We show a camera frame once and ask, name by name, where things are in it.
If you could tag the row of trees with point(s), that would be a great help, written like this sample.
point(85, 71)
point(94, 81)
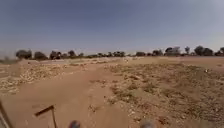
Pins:
point(115, 53)

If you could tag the robot's own part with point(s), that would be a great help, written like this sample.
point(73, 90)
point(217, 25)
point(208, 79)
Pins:
point(146, 125)
point(74, 125)

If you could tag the reddish-brown dirt track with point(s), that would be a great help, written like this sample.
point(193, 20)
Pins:
point(71, 90)

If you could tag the dark stick with crossbar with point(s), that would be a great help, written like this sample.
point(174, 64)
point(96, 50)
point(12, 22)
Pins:
point(50, 111)

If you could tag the dry stony scrub ground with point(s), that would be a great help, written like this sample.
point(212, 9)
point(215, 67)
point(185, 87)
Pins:
point(166, 90)

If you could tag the pale stony dry ground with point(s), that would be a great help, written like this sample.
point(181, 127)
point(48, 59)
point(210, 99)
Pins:
point(30, 73)

